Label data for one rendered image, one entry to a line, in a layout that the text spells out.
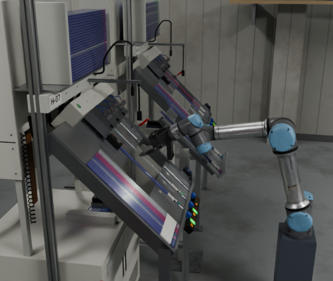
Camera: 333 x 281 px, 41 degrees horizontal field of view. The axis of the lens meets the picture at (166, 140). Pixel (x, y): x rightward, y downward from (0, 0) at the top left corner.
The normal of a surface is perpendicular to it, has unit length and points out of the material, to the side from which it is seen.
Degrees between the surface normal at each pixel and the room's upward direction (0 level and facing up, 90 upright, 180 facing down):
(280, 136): 83
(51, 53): 90
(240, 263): 0
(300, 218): 97
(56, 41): 90
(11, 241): 0
